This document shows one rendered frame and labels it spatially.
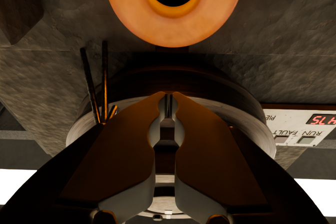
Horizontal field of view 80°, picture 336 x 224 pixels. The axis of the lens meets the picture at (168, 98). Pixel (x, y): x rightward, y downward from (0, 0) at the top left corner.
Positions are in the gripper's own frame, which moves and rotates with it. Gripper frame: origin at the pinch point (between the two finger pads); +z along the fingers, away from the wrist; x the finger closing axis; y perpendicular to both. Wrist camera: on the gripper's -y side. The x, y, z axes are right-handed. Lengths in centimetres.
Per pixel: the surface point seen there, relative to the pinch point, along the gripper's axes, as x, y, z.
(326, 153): 584, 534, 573
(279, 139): 34, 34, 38
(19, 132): -393, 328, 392
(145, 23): -3.4, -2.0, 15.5
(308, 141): 43, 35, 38
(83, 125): -16.3, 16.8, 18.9
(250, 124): 14.3, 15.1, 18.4
